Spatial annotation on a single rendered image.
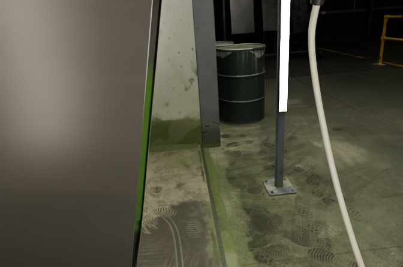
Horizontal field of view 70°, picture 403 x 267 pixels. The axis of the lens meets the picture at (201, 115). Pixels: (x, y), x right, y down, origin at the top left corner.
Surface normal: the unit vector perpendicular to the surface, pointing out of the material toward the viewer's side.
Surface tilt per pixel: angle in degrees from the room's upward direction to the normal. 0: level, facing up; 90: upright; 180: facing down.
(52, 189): 90
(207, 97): 90
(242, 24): 81
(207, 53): 90
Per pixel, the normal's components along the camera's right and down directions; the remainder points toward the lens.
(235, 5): 0.07, 0.17
